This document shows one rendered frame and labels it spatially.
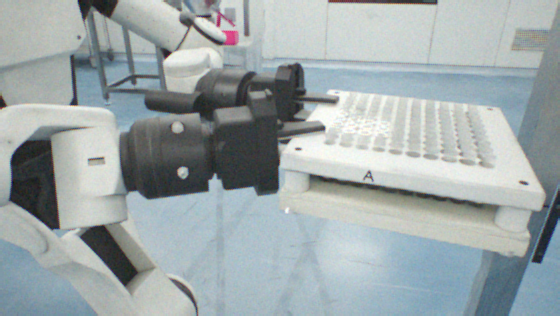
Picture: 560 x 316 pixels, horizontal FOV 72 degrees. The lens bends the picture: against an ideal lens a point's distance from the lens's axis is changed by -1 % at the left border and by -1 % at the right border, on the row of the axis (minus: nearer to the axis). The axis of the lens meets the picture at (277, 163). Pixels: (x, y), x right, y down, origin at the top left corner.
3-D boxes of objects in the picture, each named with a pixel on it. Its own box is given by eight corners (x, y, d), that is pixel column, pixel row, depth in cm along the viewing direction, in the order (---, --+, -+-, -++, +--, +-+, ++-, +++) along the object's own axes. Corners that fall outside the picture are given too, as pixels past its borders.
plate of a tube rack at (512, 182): (496, 120, 55) (500, 106, 54) (540, 214, 34) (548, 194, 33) (327, 101, 62) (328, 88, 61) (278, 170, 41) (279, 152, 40)
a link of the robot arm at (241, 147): (261, 80, 46) (158, 89, 44) (282, 103, 38) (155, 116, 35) (265, 174, 52) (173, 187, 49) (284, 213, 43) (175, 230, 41)
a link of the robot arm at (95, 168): (158, 106, 38) (34, 119, 36) (172, 214, 38) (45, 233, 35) (167, 128, 49) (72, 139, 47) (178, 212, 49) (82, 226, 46)
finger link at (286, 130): (328, 134, 44) (275, 140, 43) (318, 124, 47) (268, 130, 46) (328, 121, 44) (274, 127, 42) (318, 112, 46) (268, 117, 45)
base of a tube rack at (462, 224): (488, 152, 57) (492, 137, 56) (523, 257, 36) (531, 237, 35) (325, 130, 64) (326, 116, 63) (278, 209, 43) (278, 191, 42)
